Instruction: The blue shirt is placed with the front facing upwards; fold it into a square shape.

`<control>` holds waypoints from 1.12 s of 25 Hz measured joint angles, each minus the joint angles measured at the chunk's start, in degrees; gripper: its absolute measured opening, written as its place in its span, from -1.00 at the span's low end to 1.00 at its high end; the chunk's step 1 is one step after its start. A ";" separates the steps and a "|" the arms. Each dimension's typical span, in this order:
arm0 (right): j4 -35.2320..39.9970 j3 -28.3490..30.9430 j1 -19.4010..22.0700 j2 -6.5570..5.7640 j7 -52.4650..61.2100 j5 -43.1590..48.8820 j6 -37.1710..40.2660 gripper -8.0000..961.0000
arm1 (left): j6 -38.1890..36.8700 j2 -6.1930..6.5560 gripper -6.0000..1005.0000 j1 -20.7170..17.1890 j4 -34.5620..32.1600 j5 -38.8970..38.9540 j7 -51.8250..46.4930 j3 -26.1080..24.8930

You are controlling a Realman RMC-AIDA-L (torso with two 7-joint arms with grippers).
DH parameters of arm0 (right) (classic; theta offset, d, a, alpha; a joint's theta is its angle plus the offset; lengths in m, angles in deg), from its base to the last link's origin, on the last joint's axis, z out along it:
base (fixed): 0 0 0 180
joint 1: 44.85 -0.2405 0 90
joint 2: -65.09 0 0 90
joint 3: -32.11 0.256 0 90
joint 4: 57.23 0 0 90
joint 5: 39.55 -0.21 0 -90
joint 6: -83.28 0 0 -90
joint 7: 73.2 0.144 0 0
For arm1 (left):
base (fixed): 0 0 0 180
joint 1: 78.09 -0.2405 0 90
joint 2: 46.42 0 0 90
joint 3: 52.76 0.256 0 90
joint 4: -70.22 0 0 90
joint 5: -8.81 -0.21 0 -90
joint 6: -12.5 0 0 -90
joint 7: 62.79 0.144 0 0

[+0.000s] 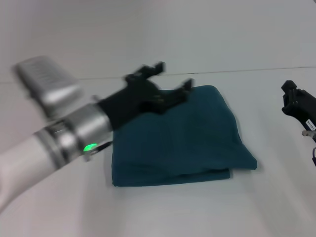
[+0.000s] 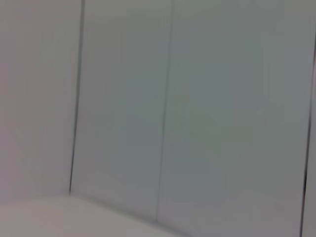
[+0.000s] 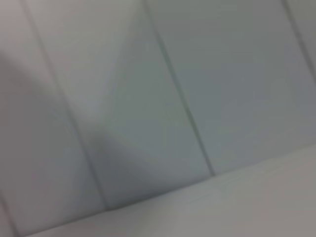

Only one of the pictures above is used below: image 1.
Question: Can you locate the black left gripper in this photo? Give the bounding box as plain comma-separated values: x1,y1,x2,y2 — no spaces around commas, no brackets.
97,61,195,131

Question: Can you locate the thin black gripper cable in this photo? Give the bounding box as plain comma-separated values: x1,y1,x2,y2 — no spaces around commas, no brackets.
95,141,114,153

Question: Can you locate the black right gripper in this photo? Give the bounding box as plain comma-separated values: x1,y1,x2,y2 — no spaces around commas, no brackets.
280,79,316,133

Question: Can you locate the teal t-shirt with FREE print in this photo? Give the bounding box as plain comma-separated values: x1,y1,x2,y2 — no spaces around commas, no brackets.
111,85,258,188

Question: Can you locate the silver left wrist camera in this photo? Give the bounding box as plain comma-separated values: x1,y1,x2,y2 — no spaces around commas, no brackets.
11,56,83,117

